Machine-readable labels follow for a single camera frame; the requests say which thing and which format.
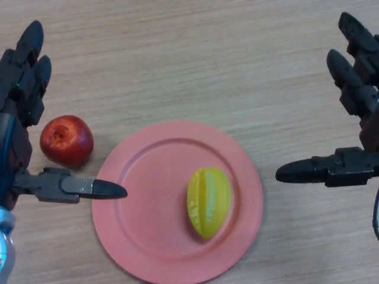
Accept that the red apple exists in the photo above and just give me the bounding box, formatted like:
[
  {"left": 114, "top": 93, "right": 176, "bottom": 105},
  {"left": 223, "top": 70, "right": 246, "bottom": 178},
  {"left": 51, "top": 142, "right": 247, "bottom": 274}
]
[{"left": 39, "top": 115, "right": 95, "bottom": 169}]

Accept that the pink round plate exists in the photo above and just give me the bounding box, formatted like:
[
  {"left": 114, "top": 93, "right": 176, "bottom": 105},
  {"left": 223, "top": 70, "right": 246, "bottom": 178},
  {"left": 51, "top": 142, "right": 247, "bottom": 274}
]
[{"left": 91, "top": 121, "right": 264, "bottom": 276}]

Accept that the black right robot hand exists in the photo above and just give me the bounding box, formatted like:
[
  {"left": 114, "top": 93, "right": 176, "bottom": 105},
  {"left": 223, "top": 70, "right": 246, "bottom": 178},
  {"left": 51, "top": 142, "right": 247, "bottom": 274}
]
[{"left": 275, "top": 11, "right": 379, "bottom": 188}]

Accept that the yellow starfruit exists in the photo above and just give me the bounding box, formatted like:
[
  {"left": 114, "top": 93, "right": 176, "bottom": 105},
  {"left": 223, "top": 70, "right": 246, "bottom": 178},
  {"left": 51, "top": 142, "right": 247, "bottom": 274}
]
[{"left": 185, "top": 167, "right": 232, "bottom": 240}]

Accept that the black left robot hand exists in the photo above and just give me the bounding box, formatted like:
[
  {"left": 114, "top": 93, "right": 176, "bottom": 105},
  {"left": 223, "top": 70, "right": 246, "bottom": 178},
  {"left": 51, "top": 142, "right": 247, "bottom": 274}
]
[{"left": 0, "top": 20, "right": 129, "bottom": 211}]

